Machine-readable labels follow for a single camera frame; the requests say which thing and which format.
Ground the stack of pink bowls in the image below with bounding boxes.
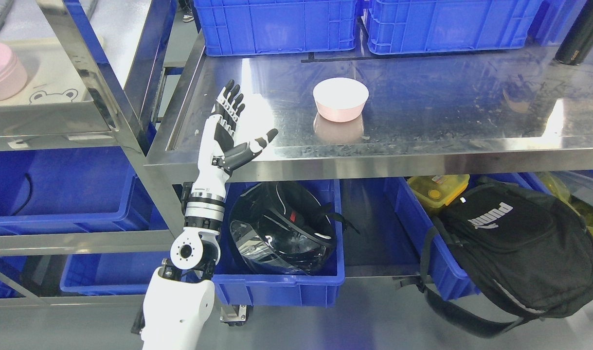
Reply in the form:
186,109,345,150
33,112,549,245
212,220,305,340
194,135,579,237
0,42,28,101

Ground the blue bin under backpack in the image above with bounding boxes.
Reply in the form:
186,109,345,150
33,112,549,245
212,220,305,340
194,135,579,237
385,173,552,300

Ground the yellow lidded container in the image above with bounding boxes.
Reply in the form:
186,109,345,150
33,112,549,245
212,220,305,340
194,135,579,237
407,174,470,211

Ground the black motorcycle helmet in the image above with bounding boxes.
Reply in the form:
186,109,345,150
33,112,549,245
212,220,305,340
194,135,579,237
228,181,354,276

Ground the blue bin holding helmet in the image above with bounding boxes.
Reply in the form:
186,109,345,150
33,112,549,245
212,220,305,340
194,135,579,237
212,179,346,308

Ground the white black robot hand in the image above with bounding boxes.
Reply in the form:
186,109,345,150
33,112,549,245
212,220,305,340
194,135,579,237
193,79,279,194

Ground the pink ikea bowl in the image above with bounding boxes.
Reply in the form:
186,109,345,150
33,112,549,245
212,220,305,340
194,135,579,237
312,77,369,123

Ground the cream bear tray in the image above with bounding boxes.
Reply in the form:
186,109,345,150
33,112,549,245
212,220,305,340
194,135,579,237
0,37,91,106

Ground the blue crate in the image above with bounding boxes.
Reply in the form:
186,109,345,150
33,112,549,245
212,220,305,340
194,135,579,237
362,0,541,55
193,0,361,57

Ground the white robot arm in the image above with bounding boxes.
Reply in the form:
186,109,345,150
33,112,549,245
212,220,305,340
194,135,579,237
139,181,227,350

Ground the blue crate top left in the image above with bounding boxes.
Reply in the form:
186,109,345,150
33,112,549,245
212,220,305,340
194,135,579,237
193,0,361,57

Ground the steel work table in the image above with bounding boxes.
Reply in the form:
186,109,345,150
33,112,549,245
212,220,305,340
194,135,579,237
149,35,593,288

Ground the blue crate top right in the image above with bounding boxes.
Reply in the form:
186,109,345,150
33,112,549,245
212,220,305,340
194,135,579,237
362,0,541,55

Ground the black puma backpack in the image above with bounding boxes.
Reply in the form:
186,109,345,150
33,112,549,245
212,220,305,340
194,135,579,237
418,180,593,338

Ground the blue bin under shelf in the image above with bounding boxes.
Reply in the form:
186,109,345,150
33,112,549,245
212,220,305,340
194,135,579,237
0,147,153,236

